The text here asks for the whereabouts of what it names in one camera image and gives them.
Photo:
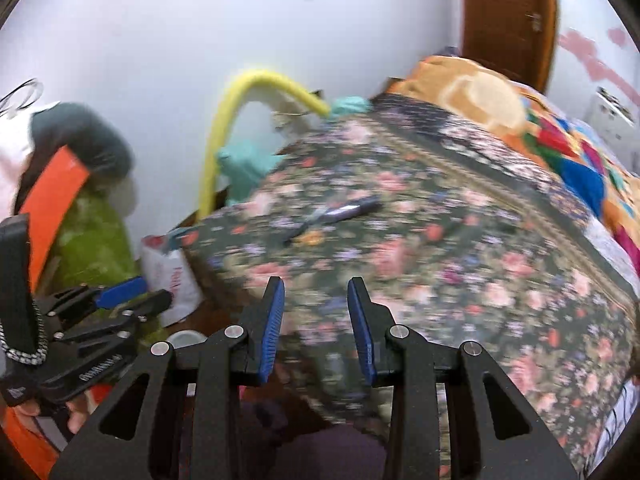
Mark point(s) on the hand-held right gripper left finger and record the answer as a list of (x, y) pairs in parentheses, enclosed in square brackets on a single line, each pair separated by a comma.
[(270, 332)]

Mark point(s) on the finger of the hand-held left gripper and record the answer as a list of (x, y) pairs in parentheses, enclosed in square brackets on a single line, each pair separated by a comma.
[(147, 305), (122, 291)]

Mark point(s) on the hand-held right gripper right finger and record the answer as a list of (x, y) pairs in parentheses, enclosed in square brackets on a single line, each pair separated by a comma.
[(361, 332)]

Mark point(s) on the black marker pen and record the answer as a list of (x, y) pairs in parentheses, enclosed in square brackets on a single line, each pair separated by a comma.
[(352, 208)]

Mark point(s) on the person's left forearm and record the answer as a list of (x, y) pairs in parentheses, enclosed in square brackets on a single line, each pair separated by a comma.
[(22, 442)]

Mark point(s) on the person's left hand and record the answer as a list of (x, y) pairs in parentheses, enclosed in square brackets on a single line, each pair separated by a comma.
[(77, 416)]

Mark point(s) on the white plastic bag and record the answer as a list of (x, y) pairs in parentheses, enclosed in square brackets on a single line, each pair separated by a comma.
[(167, 275)]

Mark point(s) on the green patterned bag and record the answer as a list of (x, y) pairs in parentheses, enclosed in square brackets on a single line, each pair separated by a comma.
[(92, 240)]

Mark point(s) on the dark floral bedspread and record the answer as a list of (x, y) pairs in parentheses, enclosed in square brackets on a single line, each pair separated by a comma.
[(450, 270)]

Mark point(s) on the orange box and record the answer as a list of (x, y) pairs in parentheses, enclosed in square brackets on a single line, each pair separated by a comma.
[(52, 200)]

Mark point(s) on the dark green cloth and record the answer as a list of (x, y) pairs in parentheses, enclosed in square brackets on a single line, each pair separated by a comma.
[(85, 135)]

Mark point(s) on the teal plastic rocking toy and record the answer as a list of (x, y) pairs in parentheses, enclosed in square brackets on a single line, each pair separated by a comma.
[(245, 165)]

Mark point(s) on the white towel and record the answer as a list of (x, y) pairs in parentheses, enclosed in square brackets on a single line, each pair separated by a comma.
[(15, 145)]

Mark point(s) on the yellow foam tube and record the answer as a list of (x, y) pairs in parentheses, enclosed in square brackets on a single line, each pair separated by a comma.
[(220, 125)]

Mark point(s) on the orange blanket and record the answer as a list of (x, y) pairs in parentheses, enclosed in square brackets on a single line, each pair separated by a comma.
[(465, 85)]

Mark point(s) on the colourful patchwork quilt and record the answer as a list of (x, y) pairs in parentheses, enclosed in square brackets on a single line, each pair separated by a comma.
[(575, 165)]

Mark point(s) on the white box appliance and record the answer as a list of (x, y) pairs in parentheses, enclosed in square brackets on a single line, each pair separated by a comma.
[(616, 107)]

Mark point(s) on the brown wooden door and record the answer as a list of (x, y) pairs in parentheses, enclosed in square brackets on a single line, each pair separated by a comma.
[(505, 15)]

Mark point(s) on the white wardrobe with heart stickers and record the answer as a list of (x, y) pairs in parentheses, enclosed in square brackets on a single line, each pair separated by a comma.
[(595, 45)]

